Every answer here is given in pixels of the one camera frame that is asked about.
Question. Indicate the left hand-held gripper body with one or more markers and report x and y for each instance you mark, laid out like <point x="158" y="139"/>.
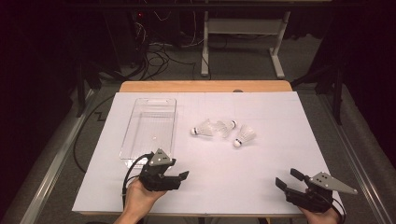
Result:
<point x="155" y="182"/>

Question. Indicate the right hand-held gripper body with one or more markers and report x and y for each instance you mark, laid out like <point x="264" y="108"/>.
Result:
<point x="314" y="199"/>

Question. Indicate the clear plastic container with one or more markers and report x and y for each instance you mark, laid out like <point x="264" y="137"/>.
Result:
<point x="149" y="130"/>

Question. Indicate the white feather shuttlecock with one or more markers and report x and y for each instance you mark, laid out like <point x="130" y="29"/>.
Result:
<point x="225" y="127"/>
<point x="205" y="128"/>
<point x="247" y="134"/>

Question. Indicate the person's right hand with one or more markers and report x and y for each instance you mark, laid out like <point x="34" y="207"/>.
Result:
<point x="323" y="217"/>

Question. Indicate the person's left hand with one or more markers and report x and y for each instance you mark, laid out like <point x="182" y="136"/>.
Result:
<point x="140" y="199"/>

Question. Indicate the white table cover board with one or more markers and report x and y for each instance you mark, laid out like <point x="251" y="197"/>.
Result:
<point x="233" y="174"/>

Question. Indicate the wooden table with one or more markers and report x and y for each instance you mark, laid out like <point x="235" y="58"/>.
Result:
<point x="205" y="86"/>

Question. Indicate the black metal stand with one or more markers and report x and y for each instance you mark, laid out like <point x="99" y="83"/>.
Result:
<point x="337" y="93"/>
<point x="81" y="93"/>

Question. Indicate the aluminium floor rail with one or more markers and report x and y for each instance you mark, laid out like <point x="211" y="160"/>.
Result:
<point x="56" y="161"/>
<point x="362" y="180"/>

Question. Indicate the white metal desk frame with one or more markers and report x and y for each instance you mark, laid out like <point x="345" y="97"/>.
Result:
<point x="243" y="26"/>

